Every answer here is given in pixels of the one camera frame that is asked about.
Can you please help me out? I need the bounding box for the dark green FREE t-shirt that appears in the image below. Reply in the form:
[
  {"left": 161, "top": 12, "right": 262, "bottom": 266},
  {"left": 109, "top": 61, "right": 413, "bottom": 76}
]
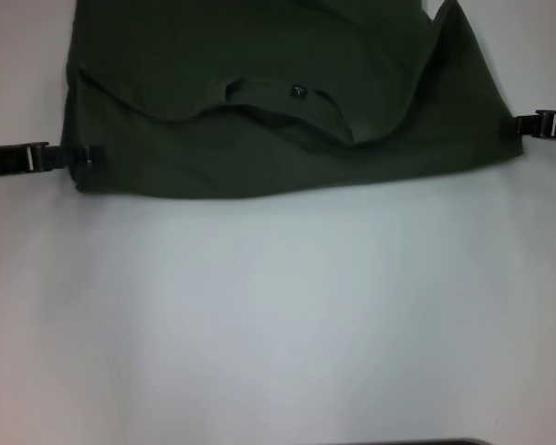
[{"left": 58, "top": 0, "right": 525, "bottom": 201}]

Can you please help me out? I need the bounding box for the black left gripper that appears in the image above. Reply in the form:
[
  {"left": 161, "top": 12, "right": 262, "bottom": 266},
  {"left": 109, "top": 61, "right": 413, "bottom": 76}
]
[{"left": 0, "top": 141, "right": 108, "bottom": 180}]

